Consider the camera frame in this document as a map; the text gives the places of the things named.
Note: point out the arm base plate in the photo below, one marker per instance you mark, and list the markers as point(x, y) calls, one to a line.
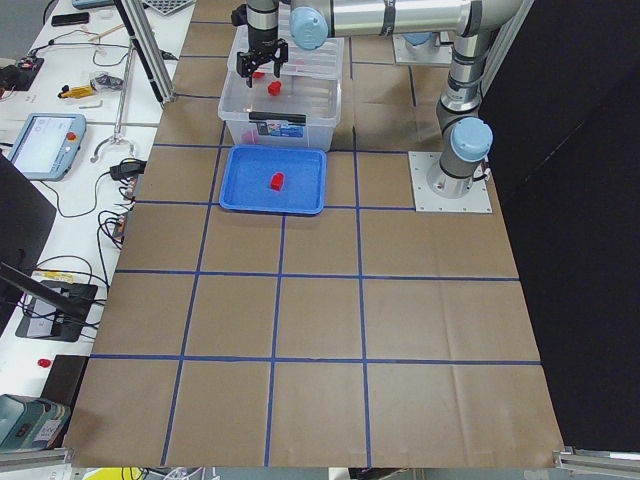
point(436, 192)

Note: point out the teal box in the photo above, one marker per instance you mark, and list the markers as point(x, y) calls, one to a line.
point(30, 423)

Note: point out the black phone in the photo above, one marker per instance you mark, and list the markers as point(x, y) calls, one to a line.
point(60, 20)

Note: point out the black monitor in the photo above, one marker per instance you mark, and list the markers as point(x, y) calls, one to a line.
point(27, 217)

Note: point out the blue plastic tray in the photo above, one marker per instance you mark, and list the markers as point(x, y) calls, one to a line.
point(247, 175)

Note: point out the black power adapter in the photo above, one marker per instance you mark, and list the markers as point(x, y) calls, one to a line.
point(127, 168)

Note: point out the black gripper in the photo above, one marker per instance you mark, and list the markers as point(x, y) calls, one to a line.
point(263, 37)

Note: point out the black box latch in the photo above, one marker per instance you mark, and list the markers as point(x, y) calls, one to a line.
point(299, 119)

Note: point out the yellow black tool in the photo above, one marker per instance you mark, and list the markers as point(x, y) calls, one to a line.
point(76, 92)

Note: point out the clear ribbed box lid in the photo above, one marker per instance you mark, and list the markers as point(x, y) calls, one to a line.
point(324, 62)

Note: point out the wooden chopsticks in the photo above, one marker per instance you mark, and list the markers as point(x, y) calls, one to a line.
point(105, 33)

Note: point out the robot teach pendant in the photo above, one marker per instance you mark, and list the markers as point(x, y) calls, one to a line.
point(47, 145)

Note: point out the clear plastic storage box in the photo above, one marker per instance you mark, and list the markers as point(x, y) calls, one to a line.
point(290, 111)

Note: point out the left aluminium frame post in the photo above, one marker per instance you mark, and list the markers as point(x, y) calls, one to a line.
point(141, 35)

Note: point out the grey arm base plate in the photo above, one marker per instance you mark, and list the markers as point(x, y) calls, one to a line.
point(435, 52)

